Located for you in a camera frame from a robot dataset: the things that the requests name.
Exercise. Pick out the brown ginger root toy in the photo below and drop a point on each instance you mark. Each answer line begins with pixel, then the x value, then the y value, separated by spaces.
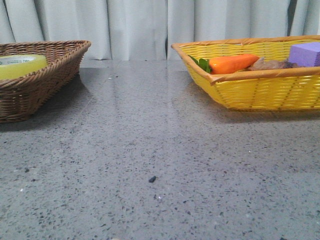
pixel 262 64

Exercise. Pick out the small black debris chip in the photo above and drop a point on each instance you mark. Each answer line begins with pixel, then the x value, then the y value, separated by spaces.
pixel 152 179

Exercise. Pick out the yellow tape roll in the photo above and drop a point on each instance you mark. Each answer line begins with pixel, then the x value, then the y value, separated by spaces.
pixel 16 66

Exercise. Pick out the brown wicker basket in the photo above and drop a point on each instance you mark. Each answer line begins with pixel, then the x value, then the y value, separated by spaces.
pixel 23 96

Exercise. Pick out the purple foam block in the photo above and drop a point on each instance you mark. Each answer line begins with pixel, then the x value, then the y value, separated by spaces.
pixel 305 54

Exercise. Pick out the yellow wicker basket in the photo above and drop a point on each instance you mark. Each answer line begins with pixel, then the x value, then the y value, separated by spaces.
pixel 293 89

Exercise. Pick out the white curtain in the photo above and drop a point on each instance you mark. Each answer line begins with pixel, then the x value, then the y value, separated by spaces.
pixel 145 29

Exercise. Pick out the orange toy carrot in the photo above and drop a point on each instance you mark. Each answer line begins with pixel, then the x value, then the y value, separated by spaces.
pixel 226 64

